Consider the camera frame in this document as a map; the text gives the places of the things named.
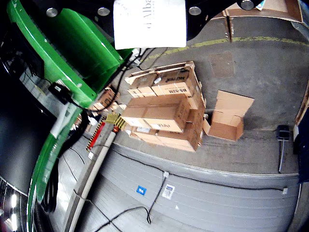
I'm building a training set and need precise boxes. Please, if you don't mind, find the large cardboard base box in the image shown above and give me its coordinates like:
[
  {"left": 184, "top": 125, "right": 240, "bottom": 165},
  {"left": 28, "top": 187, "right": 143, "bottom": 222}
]
[{"left": 129, "top": 95, "right": 207, "bottom": 153}]

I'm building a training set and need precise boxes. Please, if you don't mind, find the beige pipe post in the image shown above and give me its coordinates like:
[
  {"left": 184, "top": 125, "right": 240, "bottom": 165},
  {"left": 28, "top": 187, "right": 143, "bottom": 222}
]
[{"left": 69, "top": 125, "right": 121, "bottom": 232}]

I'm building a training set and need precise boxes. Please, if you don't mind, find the black power adapter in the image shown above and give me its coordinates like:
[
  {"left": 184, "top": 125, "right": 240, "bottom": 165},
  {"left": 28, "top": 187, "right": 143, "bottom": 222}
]
[{"left": 48, "top": 82, "right": 73, "bottom": 105}]

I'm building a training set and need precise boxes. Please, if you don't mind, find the small printed brown box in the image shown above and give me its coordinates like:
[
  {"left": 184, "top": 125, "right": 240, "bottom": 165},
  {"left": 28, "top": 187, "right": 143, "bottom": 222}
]
[{"left": 93, "top": 87, "right": 121, "bottom": 112}]

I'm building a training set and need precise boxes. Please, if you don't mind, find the grey ribbed floor mat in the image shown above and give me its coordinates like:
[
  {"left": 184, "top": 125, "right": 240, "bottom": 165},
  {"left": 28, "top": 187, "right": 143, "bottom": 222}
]
[{"left": 60, "top": 135, "right": 302, "bottom": 232}]

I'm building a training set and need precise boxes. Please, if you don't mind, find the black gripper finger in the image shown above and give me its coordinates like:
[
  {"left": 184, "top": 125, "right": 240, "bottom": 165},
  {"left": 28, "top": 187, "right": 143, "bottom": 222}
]
[
  {"left": 23, "top": 0, "right": 116, "bottom": 37},
  {"left": 185, "top": 0, "right": 260, "bottom": 42}
]

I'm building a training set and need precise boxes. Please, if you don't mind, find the white floor label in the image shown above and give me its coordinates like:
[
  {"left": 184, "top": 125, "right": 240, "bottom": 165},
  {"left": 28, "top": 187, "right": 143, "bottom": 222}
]
[{"left": 161, "top": 183, "right": 175, "bottom": 200}]

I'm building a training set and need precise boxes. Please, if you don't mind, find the red bar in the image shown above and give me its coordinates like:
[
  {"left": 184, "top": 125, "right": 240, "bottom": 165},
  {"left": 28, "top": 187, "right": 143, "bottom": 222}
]
[{"left": 86, "top": 122, "right": 106, "bottom": 152}]

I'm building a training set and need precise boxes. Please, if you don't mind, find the small plain cardboard box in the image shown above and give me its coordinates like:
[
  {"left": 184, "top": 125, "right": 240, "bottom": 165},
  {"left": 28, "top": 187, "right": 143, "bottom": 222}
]
[{"left": 125, "top": 70, "right": 160, "bottom": 99}]

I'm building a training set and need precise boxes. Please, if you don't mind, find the long plain cardboard box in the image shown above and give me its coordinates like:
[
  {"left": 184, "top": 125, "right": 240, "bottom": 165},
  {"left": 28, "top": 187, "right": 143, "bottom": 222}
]
[{"left": 120, "top": 93, "right": 191, "bottom": 133}]

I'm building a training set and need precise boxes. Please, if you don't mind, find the tall white product box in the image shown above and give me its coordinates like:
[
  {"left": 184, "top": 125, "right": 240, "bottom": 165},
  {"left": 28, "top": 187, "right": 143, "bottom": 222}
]
[{"left": 112, "top": 0, "right": 188, "bottom": 50}]

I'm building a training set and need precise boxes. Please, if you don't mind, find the green metal machine housing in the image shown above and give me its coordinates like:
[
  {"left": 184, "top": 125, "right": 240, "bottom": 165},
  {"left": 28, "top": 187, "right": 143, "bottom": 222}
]
[{"left": 6, "top": 0, "right": 135, "bottom": 232}]

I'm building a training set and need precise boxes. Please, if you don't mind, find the yellow black striped bumper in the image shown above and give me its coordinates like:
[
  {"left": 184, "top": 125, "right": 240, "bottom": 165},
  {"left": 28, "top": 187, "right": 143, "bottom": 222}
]
[{"left": 105, "top": 112, "right": 126, "bottom": 130}]

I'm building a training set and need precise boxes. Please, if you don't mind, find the glossy black screen panel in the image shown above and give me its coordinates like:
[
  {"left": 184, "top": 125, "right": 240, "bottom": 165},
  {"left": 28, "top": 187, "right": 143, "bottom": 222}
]
[{"left": 0, "top": 29, "right": 60, "bottom": 201}]

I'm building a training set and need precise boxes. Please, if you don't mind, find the empty flapped cardboard box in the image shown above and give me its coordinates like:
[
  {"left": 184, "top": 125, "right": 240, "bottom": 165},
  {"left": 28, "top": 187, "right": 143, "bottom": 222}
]
[{"left": 202, "top": 89, "right": 255, "bottom": 142}]

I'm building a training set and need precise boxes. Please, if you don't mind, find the tan slatted pallet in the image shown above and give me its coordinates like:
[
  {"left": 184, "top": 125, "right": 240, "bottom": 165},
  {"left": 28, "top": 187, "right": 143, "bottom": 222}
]
[{"left": 124, "top": 60, "right": 196, "bottom": 79}]

